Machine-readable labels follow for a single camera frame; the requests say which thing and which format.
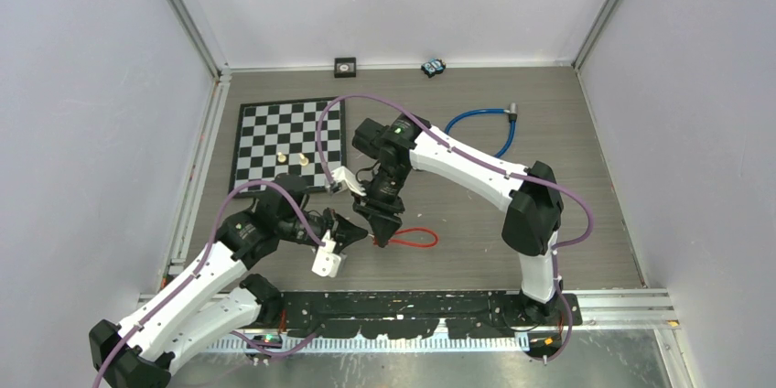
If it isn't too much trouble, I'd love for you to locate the small blue toy car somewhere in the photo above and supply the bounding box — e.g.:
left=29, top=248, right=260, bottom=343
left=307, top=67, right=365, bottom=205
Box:
left=420, top=59, right=447, bottom=78

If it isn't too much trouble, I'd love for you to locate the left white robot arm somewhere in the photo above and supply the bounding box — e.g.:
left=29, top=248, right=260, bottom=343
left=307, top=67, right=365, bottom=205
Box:
left=89, top=175, right=368, bottom=387

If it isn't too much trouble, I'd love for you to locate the purple cable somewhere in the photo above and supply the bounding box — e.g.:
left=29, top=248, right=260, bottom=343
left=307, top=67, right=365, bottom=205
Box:
left=92, top=178, right=331, bottom=388
left=315, top=93, right=596, bottom=250

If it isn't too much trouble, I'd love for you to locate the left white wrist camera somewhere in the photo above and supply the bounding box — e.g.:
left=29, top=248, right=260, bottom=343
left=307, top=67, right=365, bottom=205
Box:
left=311, top=231, right=347, bottom=278

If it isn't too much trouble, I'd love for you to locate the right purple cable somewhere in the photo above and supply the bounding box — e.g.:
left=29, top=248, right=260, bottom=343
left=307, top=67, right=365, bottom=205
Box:
left=315, top=93, right=596, bottom=250

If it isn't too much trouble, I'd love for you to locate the small black square box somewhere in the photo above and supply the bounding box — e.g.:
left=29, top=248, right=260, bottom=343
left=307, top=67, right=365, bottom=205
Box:
left=333, top=57, right=357, bottom=78

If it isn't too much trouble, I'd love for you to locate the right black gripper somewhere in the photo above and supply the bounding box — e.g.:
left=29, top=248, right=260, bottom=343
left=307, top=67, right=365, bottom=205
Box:
left=350, top=162, right=410, bottom=247

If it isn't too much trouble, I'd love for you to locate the red cable padlock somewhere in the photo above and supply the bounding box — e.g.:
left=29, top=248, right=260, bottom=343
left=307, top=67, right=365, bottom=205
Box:
left=387, top=227, right=440, bottom=249

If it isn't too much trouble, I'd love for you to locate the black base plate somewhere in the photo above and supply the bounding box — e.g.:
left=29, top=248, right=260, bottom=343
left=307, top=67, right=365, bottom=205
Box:
left=247, top=290, right=582, bottom=340

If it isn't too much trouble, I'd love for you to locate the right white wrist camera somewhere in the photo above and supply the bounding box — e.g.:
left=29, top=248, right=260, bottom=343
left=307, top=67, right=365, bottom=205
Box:
left=327, top=167, right=366, bottom=197

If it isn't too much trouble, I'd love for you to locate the blue cable lock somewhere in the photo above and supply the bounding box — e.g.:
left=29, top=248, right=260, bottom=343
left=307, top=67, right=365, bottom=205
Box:
left=444, top=102, right=519, bottom=158

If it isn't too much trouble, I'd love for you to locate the black white chessboard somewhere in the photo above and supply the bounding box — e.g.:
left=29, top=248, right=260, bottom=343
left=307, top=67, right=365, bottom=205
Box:
left=229, top=97, right=347, bottom=192

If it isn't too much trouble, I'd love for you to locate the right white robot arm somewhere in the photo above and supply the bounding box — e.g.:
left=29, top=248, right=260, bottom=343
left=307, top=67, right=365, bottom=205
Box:
left=352, top=114, right=564, bottom=325

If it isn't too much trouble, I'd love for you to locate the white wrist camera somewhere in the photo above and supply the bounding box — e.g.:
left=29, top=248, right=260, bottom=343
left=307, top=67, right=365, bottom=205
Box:
left=327, top=167, right=366, bottom=197
left=311, top=231, right=347, bottom=278

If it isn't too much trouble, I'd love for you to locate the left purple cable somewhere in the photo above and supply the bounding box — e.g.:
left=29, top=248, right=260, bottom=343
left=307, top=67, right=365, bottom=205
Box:
left=92, top=178, right=331, bottom=388

